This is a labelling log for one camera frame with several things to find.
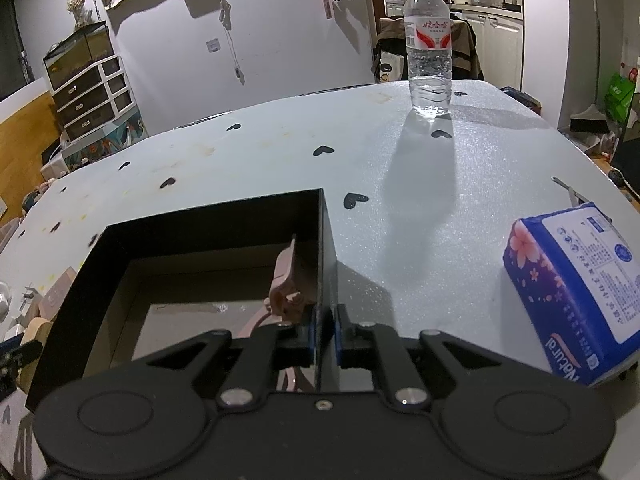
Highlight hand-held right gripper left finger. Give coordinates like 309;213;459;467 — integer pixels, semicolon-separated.
132;305;317;411

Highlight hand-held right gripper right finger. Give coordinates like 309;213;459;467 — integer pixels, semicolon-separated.
336;305;508;411

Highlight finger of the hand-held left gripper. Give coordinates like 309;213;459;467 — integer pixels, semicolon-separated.
0;339;44;398

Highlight pink hair clip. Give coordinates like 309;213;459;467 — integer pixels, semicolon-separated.
265;234;307;318

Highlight black cardboard box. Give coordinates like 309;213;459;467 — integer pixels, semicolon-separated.
25;188;340;411

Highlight light blue heart-print table cover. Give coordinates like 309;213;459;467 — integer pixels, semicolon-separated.
0;80;640;466

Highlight small white box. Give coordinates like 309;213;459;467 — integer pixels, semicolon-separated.
40;152;68;181

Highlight printed storage box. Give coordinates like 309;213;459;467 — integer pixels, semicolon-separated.
62;110;149;166

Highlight blue tissue packet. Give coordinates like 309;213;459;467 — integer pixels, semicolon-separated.
502;202;640;387

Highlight white drawer cabinet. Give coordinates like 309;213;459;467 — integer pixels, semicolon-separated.
50;54;137;142

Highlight metal tweezers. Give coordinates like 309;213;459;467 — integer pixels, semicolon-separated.
551;176;613;223

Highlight clear plastic water bottle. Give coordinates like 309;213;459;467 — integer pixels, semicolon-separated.
404;0;453;120

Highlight glass fish tank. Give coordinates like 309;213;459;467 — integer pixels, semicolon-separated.
43;21;115;92

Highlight chair with dark jacket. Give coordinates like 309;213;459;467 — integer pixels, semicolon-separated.
372;17;485;83

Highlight black dustpan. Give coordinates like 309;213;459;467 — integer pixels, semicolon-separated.
570;102;608;133

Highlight white kitchen cabinet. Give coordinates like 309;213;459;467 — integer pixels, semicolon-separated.
450;2;525;92

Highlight dried flower bunch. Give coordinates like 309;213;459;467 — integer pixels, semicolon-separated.
66;0;90;28

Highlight green shopping bag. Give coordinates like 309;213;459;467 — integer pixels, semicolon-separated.
602;72;637;123

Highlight broom stick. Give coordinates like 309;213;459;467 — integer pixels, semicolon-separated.
591;0;601;106

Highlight hanging white cord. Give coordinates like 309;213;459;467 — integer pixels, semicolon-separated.
218;0;246;86

